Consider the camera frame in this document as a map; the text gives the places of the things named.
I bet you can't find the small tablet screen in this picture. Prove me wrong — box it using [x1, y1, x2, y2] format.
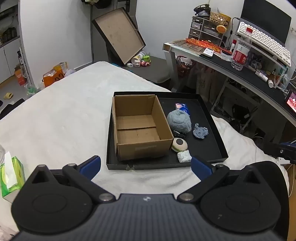
[284, 90, 296, 114]

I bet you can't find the white packet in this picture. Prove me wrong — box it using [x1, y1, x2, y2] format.
[177, 150, 192, 163]

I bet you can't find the red plastic basket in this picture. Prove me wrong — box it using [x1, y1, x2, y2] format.
[176, 56, 193, 77]

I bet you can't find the orange carton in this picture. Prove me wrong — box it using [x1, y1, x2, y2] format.
[14, 68, 27, 87]

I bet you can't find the long red box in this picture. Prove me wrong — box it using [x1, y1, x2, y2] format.
[185, 38, 233, 55]

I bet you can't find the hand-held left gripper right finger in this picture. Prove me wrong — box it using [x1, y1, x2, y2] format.
[178, 156, 266, 204]

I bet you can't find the grey drawer organizer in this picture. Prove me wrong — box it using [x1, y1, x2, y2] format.
[188, 15, 228, 48]

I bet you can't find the white keyboard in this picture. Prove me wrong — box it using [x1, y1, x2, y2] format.
[236, 21, 292, 67]

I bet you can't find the black box lid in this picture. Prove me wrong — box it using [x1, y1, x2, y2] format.
[92, 7, 147, 66]

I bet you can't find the white can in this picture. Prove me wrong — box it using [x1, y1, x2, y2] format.
[131, 51, 147, 64]

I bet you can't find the grey-blue plush ball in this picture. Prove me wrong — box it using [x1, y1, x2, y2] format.
[166, 110, 192, 134]

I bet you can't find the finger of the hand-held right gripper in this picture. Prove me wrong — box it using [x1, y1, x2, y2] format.
[264, 140, 296, 163]

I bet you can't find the black monitor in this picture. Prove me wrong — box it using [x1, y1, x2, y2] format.
[240, 0, 292, 44]

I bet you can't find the curved black desk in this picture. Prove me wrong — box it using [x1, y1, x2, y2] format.
[162, 39, 296, 128]

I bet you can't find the brown cardboard box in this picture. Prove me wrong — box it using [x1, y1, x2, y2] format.
[112, 94, 174, 161]

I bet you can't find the white shelf cabinet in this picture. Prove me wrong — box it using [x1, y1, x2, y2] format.
[0, 0, 26, 84]

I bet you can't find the beige cloth bag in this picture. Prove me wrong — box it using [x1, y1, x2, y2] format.
[190, 65, 223, 100]

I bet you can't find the black shallow tray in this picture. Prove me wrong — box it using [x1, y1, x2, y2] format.
[106, 91, 229, 171]

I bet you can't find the small grey-blue plush toy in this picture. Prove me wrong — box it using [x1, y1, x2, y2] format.
[193, 123, 209, 139]

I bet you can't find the green tissue box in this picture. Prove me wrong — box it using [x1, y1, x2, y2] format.
[0, 152, 25, 203]

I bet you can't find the clear water bottle red label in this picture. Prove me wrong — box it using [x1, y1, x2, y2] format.
[231, 27, 253, 71]

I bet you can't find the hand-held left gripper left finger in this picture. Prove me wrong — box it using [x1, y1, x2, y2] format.
[28, 155, 116, 204]

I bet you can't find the orange paper bag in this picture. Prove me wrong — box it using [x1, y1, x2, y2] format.
[42, 62, 68, 88]

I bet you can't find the grey low platform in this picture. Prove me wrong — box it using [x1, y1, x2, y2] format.
[129, 56, 172, 84]

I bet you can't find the woven basket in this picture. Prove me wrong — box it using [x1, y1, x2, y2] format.
[209, 11, 226, 26]

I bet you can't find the blue snack packet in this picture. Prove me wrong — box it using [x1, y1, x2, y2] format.
[174, 103, 190, 115]

